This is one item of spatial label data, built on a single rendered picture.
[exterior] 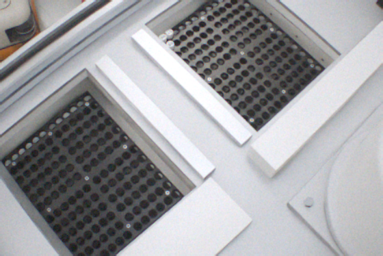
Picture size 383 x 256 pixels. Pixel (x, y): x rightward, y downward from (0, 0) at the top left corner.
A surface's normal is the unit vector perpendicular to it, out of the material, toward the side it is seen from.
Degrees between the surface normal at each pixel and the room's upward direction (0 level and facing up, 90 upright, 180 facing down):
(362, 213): 90
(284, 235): 0
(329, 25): 0
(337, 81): 0
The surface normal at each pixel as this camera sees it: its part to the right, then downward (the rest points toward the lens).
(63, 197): 0.04, -0.39
